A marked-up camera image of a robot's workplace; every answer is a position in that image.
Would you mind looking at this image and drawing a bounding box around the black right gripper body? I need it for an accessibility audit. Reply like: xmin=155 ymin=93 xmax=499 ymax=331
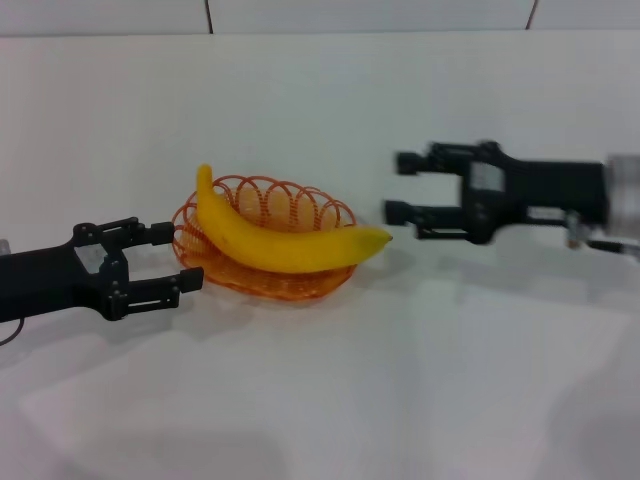
xmin=459 ymin=141 xmax=610 ymax=246

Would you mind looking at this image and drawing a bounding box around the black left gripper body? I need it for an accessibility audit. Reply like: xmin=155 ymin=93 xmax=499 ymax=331
xmin=0 ymin=222 xmax=132 ymax=323

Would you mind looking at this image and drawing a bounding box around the orange woven plastic basket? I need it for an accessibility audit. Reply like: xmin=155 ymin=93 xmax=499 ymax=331
xmin=171 ymin=173 xmax=359 ymax=303

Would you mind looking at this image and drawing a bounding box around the yellow banana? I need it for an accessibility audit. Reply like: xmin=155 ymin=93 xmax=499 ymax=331
xmin=194 ymin=163 xmax=394 ymax=274

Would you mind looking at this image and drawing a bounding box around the silver cable plug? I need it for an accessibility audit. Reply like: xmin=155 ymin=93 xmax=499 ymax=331
xmin=564 ymin=213 xmax=591 ymax=250

